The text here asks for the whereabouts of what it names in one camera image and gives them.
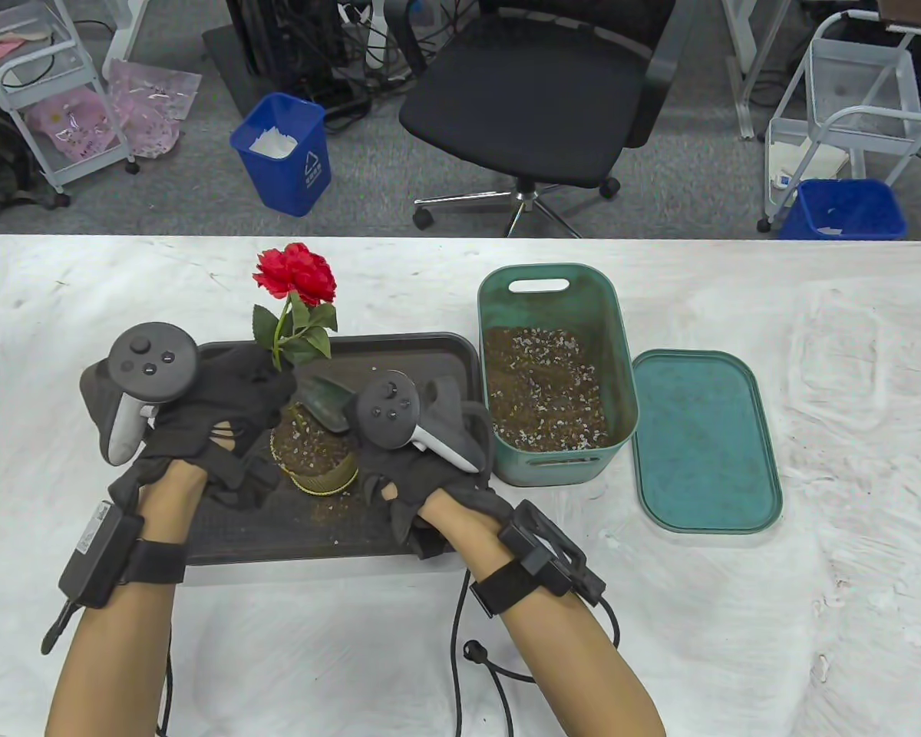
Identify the black computer tower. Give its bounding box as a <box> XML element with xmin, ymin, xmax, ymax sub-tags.
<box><xmin>226</xmin><ymin>0</ymin><xmax>352</xmax><ymax>84</ymax></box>

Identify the white crumpled paper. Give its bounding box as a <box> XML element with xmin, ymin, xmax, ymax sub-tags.
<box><xmin>248</xmin><ymin>127</ymin><xmax>299</xmax><ymax>160</ymax></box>

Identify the grey handheld controller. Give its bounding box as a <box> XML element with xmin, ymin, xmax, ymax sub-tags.
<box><xmin>353</xmin><ymin>371</ymin><xmax>494</xmax><ymax>474</ymax></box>
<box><xmin>81</xmin><ymin>322</ymin><xmax>199</xmax><ymax>467</ymax></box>

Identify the blue waste bin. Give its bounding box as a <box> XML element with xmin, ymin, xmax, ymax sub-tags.
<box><xmin>229</xmin><ymin>92</ymin><xmax>332</xmax><ymax>218</ymax></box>
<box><xmin>779</xmin><ymin>179</ymin><xmax>909</xmax><ymax>241</ymax></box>

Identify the pink plastic bag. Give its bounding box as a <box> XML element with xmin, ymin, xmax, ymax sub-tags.
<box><xmin>106</xmin><ymin>59</ymin><xmax>203</xmax><ymax>160</ymax></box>
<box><xmin>29</xmin><ymin>86</ymin><xmax>116</xmax><ymax>162</ymax></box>

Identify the white wire cart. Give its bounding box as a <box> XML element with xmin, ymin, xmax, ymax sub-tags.
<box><xmin>0</xmin><ymin>0</ymin><xmax>139</xmax><ymax>194</ymax></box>
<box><xmin>758</xmin><ymin>12</ymin><xmax>921</xmax><ymax>233</ymax></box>

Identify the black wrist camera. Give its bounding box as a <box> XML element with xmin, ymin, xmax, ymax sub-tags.
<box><xmin>407</xmin><ymin>526</ymin><xmax>450</xmax><ymax>560</ymax></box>

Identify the red artificial rose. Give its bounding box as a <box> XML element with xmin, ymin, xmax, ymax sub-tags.
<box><xmin>252</xmin><ymin>243</ymin><xmax>338</xmax><ymax>377</ymax></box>

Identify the green plastic bin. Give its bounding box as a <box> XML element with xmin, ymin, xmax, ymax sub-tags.
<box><xmin>477</xmin><ymin>263</ymin><xmax>639</xmax><ymax>487</ymax></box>

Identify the person's left hand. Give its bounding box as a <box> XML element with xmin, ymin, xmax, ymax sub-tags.
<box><xmin>107</xmin><ymin>344</ymin><xmax>299</xmax><ymax>512</ymax></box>

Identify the brown potting mix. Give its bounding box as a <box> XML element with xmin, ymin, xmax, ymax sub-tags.
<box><xmin>484</xmin><ymin>326</ymin><xmax>609</xmax><ymax>452</ymax></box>
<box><xmin>272</xmin><ymin>407</ymin><xmax>354</xmax><ymax>477</ymax></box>

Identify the person's right hand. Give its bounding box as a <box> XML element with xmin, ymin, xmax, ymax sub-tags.
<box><xmin>351</xmin><ymin>376</ymin><xmax>517</xmax><ymax>558</ymax></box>

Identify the dark brown plastic tray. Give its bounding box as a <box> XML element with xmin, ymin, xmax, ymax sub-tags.
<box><xmin>183</xmin><ymin>332</ymin><xmax>492</xmax><ymax>567</ymax></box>

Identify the yellow ribbed flower pot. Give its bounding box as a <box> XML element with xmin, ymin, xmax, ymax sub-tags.
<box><xmin>270</xmin><ymin>403</ymin><xmax>360</xmax><ymax>497</ymax></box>

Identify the green plastic trowel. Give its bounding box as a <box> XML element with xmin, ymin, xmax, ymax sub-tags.
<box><xmin>298</xmin><ymin>376</ymin><xmax>355</xmax><ymax>433</ymax></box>

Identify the black wrist strap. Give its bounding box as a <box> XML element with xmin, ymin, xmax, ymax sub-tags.
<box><xmin>42</xmin><ymin>501</ymin><xmax>189</xmax><ymax>655</ymax></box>
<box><xmin>470</xmin><ymin>501</ymin><xmax>607</xmax><ymax>617</ymax></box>

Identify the person's left forearm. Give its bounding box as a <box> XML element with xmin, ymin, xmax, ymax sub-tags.
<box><xmin>45</xmin><ymin>461</ymin><xmax>208</xmax><ymax>737</ymax></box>

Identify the person's right forearm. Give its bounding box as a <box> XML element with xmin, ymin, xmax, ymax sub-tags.
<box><xmin>418</xmin><ymin>490</ymin><xmax>668</xmax><ymax>737</ymax></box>

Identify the green plastic bin lid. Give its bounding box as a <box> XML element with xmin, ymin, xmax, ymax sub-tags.
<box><xmin>631</xmin><ymin>350</ymin><xmax>784</xmax><ymax>536</ymax></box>

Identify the black floor mat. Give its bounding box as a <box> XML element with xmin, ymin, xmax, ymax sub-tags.
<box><xmin>202</xmin><ymin>23</ymin><xmax>369</xmax><ymax>120</ymax></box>

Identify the black office chair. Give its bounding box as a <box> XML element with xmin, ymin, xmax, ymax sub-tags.
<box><xmin>384</xmin><ymin>0</ymin><xmax>678</xmax><ymax>237</ymax></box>

